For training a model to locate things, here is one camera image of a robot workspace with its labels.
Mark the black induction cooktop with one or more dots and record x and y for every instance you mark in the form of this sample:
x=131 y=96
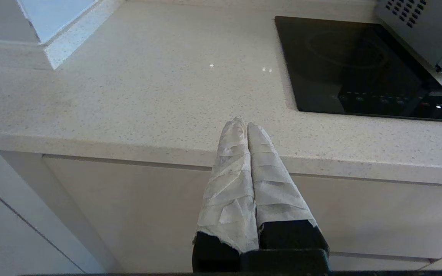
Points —
x=340 y=69

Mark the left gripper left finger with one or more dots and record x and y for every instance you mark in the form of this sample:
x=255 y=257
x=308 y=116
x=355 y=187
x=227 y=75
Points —
x=228 y=199

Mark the silver black microwave oven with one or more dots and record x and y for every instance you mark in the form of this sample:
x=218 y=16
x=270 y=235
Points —
x=428 y=30

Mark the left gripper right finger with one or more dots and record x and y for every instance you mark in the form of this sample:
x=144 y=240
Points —
x=274 y=191

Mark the white cabinet panel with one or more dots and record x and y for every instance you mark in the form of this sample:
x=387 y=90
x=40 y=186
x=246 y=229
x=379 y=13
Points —
x=6 y=237
x=140 y=207

